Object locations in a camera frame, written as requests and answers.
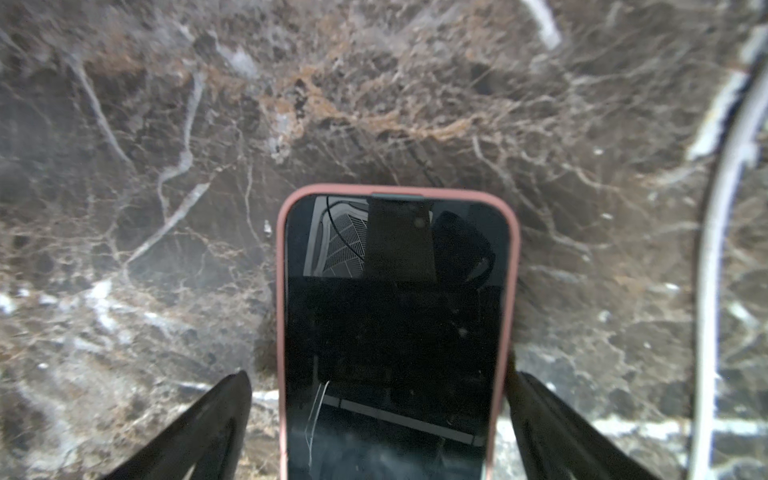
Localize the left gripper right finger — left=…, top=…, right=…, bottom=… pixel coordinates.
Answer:
left=505, top=354, right=655, bottom=480

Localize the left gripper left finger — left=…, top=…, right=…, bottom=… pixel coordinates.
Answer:
left=105, top=371, right=252, bottom=479

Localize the pink case phone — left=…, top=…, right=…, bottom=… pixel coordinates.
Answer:
left=276, top=184, right=520, bottom=479

